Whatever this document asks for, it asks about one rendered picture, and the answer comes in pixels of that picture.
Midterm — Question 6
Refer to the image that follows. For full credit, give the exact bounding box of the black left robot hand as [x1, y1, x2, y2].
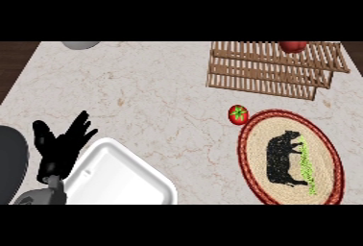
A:
[32, 110, 101, 185]

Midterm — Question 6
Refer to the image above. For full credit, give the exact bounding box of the dark grey rounded appliance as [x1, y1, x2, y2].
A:
[0, 125, 32, 206]

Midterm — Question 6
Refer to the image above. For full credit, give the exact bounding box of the grey bowl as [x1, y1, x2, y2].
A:
[61, 40, 104, 51]

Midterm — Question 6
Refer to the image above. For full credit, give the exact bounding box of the wooden tiered shelf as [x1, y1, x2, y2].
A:
[204, 40, 353, 102]

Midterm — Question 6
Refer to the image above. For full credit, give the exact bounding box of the red bell pepper green stem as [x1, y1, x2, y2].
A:
[228, 104, 252, 126]

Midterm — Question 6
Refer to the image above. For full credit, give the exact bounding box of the red round fruit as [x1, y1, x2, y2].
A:
[278, 40, 311, 54]

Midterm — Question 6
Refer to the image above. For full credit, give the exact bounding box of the white rectangular tray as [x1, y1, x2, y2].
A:
[63, 136, 181, 206]

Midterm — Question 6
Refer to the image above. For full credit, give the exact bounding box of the round woven placemat red rim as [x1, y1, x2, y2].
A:
[237, 108, 346, 206]

